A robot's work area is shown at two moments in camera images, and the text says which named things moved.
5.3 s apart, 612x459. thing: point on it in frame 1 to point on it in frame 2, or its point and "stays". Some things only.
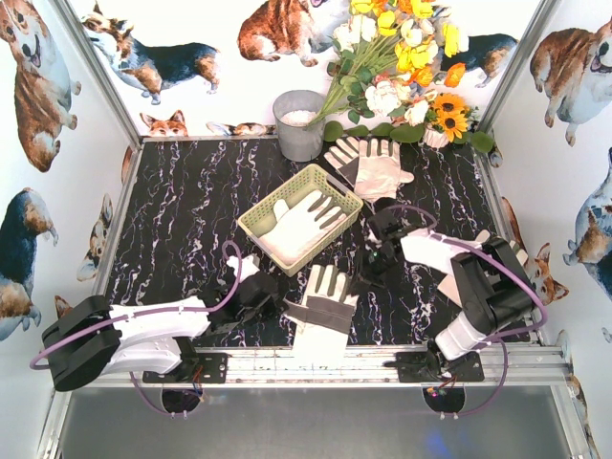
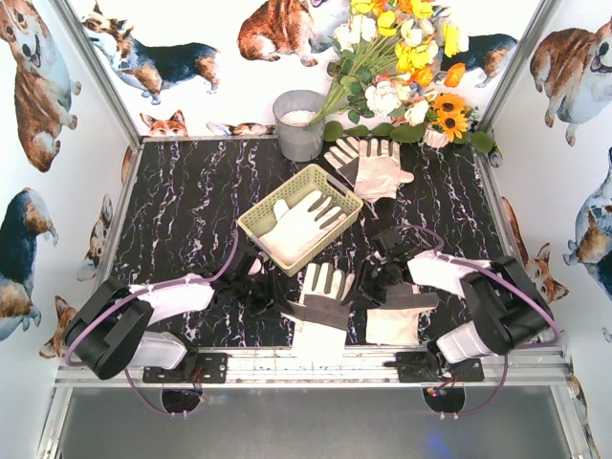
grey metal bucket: [297, 140] stays
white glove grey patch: [299, 227] stays
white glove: [323, 317] stays
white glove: [434, 251] to [395, 323]
